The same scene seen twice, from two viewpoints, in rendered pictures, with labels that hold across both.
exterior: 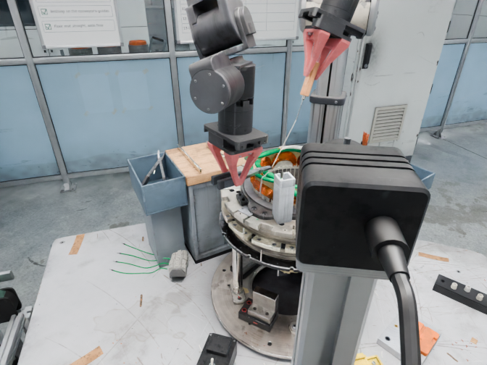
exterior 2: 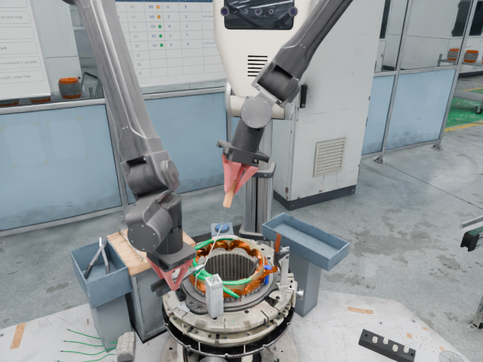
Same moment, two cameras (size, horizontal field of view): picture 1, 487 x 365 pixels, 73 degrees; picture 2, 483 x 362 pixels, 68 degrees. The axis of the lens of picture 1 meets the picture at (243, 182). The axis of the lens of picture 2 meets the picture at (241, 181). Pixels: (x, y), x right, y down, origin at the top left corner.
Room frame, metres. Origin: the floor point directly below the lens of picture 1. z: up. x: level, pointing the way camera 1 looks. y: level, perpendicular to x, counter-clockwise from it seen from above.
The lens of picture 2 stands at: (-0.08, -0.04, 1.68)
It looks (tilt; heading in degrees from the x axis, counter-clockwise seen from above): 26 degrees down; 352
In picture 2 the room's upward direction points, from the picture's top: straight up
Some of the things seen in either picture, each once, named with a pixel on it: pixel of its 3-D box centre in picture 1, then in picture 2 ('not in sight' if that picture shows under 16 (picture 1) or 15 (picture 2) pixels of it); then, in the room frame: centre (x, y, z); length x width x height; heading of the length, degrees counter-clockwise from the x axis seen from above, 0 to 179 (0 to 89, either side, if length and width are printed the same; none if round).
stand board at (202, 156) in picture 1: (209, 159); (150, 242); (0.84, 0.10, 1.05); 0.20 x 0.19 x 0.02; 118
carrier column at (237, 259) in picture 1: (237, 262); (181, 345); (0.58, 0.01, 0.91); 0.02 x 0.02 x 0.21
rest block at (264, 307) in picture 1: (263, 304); not in sight; (0.51, -0.04, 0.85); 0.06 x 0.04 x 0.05; 61
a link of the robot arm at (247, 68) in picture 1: (235, 80); (164, 212); (0.51, 0.01, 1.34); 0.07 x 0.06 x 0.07; 160
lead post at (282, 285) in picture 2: not in sight; (283, 268); (0.55, -0.23, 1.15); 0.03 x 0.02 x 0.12; 101
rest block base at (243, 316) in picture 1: (258, 314); not in sight; (0.51, -0.03, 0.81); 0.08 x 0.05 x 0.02; 61
